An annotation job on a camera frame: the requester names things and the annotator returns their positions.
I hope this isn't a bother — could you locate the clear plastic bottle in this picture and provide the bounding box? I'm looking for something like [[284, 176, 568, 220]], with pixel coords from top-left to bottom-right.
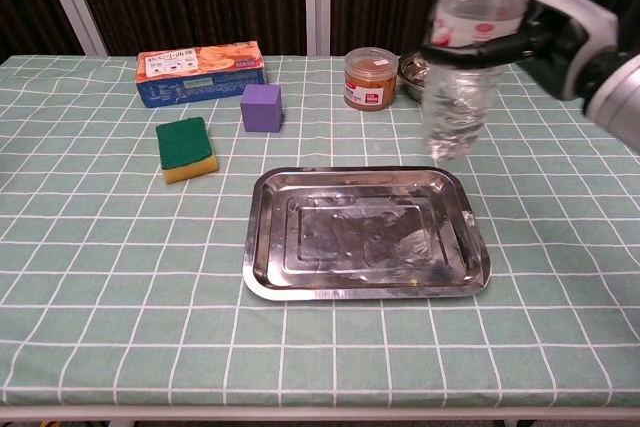
[[418, 0, 530, 162]]

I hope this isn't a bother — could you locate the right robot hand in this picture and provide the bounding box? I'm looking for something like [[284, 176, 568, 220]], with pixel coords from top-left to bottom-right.
[[418, 0, 624, 116]]

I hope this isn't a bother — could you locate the stainless steel bowl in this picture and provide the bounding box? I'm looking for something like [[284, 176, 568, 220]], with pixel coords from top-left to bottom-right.
[[398, 50, 431, 102]]

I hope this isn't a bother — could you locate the purple foam cube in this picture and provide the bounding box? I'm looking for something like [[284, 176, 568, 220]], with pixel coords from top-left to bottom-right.
[[239, 83, 285, 134]]

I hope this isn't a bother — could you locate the stainless steel tray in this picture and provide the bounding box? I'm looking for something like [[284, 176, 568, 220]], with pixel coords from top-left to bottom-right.
[[242, 165, 492, 302]]

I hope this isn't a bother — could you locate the plastic jar with orange label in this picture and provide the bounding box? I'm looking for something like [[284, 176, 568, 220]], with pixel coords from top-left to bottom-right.
[[343, 47, 400, 111]]

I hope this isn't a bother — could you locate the green checkered tablecloth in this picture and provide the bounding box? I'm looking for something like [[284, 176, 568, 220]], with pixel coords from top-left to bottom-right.
[[0, 52, 640, 409]]

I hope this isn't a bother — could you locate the green yellow sponge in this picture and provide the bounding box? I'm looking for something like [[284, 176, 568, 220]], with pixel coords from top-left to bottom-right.
[[155, 116, 220, 186]]

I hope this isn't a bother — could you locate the orange blue biscuit box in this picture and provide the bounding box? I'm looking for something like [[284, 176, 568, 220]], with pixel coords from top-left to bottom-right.
[[135, 39, 268, 109]]

